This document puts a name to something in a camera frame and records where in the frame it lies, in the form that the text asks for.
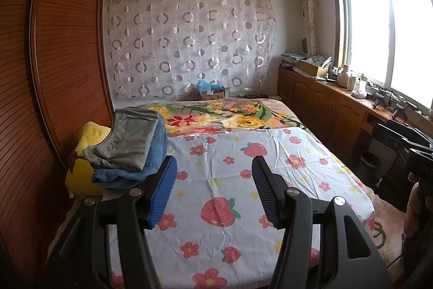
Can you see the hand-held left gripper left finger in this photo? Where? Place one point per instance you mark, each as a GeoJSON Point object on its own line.
{"type": "Point", "coordinates": [162, 194]}

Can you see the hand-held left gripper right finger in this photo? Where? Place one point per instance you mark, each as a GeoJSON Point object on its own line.
{"type": "Point", "coordinates": [264, 187]}

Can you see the grey-green pants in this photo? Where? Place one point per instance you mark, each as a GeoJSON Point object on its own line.
{"type": "Point", "coordinates": [128, 140]}

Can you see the person's right forearm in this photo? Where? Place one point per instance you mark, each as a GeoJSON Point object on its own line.
{"type": "Point", "coordinates": [419, 255]}

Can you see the person's right hand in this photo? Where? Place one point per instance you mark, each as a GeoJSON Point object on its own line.
{"type": "Point", "coordinates": [414, 211]}

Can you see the strawberry print bed sheet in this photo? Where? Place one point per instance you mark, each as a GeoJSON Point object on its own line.
{"type": "Point", "coordinates": [220, 174]}

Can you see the folded blue jeans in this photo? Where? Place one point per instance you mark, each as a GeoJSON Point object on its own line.
{"type": "Point", "coordinates": [118, 179]}

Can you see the dark trash bin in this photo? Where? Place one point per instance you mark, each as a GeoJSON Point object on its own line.
{"type": "Point", "coordinates": [370, 170]}

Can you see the black gripper devices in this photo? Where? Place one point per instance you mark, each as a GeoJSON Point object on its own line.
{"type": "Point", "coordinates": [401, 104]}

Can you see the yellow pillow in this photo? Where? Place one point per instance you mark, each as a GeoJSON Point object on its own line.
{"type": "Point", "coordinates": [81, 177]}

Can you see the floral blanket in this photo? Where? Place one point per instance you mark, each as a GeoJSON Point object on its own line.
{"type": "Point", "coordinates": [220, 113]}

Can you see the green cap bottle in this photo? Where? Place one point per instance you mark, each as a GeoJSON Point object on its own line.
{"type": "Point", "coordinates": [362, 83]}

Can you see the white cup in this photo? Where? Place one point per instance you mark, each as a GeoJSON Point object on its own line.
{"type": "Point", "coordinates": [353, 84]}

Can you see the wooden cabinet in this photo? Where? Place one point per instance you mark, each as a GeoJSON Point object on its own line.
{"type": "Point", "coordinates": [324, 106]}

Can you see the cardboard box with blue cloth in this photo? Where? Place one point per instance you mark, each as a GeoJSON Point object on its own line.
{"type": "Point", "coordinates": [213, 92]}

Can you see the pink jug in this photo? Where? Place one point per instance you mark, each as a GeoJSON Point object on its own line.
{"type": "Point", "coordinates": [344, 79]}

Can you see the open cardboard box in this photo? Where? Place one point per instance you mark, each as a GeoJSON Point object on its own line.
{"type": "Point", "coordinates": [311, 69]}

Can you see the window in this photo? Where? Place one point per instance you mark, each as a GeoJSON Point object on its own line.
{"type": "Point", "coordinates": [372, 38]}

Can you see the stack of printed papers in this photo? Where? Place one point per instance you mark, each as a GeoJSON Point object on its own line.
{"type": "Point", "coordinates": [292, 59]}

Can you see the circle pattern sheer curtain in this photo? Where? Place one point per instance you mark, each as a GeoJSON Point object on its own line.
{"type": "Point", "coordinates": [189, 45]}

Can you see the wooden wardrobe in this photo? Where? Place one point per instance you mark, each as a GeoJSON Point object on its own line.
{"type": "Point", "coordinates": [61, 72]}

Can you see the beige window curtain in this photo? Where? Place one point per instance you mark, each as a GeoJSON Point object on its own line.
{"type": "Point", "coordinates": [309, 4]}

